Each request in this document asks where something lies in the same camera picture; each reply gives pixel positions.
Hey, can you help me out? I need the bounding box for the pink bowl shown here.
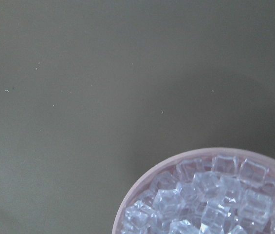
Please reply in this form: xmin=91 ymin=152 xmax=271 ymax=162
xmin=111 ymin=147 xmax=275 ymax=234

